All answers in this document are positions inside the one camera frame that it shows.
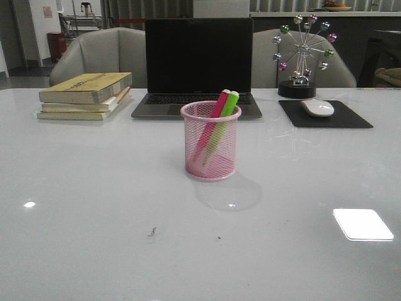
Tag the pink highlighter pen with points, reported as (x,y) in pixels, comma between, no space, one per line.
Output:
(216,111)

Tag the green highlighter pen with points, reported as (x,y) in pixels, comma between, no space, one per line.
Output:
(229,105)

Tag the pink mesh pen holder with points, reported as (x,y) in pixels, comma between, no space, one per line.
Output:
(222,163)

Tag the dark grey open laptop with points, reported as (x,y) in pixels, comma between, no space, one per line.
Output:
(195,59)

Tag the middle cream book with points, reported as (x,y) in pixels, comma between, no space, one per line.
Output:
(106,106)

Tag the cream book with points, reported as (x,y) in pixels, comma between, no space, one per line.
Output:
(92,116)
(106,106)

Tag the ferris wheel desk ornament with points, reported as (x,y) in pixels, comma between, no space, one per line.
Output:
(299,84)

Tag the right grey armchair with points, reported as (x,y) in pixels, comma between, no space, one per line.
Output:
(274,61)

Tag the grey armchair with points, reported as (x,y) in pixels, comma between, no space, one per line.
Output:
(108,50)
(274,61)

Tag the white computer mouse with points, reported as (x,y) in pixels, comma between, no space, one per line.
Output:
(318,108)

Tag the top yellow book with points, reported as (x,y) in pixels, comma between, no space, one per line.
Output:
(87,88)

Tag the left grey armchair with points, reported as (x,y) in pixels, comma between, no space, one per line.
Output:
(108,50)

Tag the bottom cream book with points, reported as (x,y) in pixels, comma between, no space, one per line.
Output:
(92,116)

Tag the red trash bin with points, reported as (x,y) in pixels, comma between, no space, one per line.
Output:
(57,45)

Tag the fruit bowl on counter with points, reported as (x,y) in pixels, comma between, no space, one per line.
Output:
(335,6)

